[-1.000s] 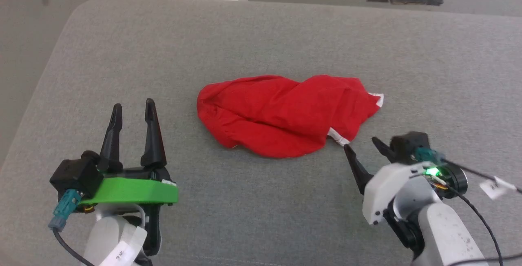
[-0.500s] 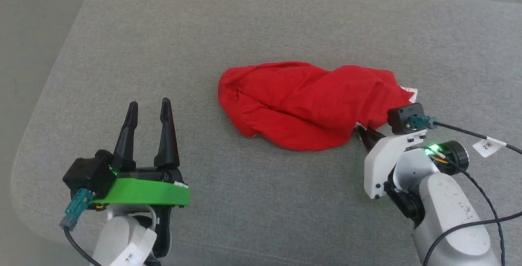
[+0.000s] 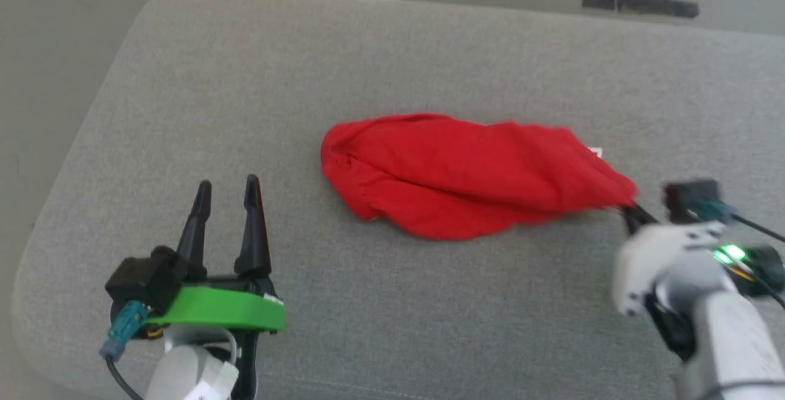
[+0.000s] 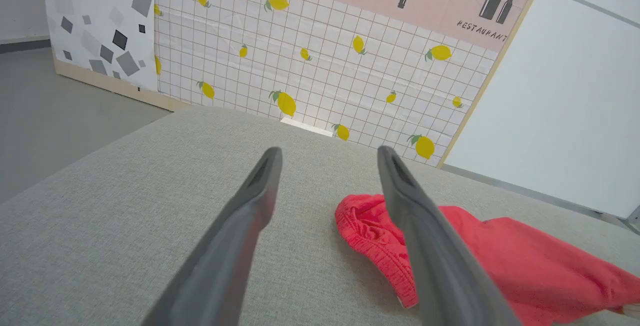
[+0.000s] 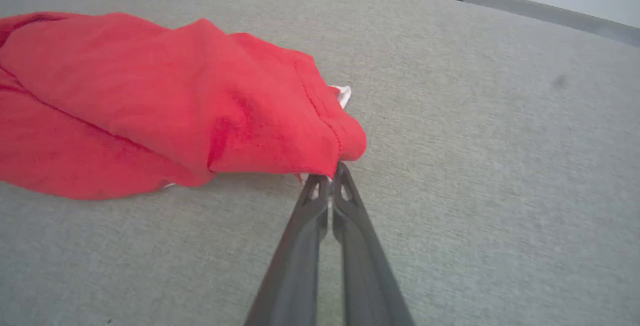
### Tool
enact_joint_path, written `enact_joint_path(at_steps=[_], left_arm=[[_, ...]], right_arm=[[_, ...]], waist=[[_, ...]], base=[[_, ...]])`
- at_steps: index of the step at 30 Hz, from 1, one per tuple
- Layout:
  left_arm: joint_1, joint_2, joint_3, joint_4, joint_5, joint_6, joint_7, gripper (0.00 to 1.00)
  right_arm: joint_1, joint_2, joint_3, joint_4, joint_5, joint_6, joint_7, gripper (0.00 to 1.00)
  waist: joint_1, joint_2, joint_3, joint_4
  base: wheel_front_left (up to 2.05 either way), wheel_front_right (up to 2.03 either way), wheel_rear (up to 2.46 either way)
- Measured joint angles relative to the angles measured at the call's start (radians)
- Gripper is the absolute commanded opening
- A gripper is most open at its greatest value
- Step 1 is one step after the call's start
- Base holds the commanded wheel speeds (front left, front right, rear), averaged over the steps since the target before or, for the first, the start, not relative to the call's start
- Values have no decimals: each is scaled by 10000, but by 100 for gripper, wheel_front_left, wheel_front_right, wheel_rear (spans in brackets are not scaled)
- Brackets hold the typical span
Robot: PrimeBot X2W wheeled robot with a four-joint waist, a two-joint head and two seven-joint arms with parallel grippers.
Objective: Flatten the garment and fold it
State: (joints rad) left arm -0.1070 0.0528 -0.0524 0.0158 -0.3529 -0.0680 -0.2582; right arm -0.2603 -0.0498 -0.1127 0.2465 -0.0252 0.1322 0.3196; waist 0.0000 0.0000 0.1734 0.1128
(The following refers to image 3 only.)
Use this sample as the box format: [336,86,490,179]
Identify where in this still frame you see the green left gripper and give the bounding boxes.
[144,174,287,400]

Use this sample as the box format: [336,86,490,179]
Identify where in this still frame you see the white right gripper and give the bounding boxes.
[613,201,785,317]

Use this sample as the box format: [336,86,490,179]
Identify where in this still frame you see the red cloth garment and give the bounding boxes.
[320,113,640,241]

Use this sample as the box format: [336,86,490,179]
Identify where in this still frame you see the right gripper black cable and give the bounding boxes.
[693,201,785,244]

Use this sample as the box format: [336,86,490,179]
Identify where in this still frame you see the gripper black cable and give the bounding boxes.
[693,201,785,244]
[100,301,151,400]

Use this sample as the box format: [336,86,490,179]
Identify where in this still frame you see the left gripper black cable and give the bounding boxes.
[100,301,151,400]

